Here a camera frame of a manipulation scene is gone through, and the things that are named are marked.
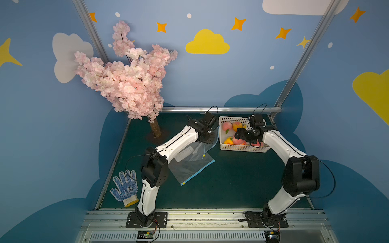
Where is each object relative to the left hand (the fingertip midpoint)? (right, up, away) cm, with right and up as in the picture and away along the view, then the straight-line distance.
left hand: (209, 136), depth 88 cm
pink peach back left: (+15, +7, +22) cm, 28 cm away
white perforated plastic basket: (+18, +1, +21) cm, 28 cm away
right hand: (+21, +1, +5) cm, 22 cm away
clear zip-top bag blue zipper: (-11, -18, +9) cm, 23 cm away
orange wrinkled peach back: (+21, +7, +20) cm, 30 cm away
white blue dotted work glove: (-46, -29, -4) cm, 55 cm away
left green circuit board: (-32, -47, -16) cm, 59 cm away
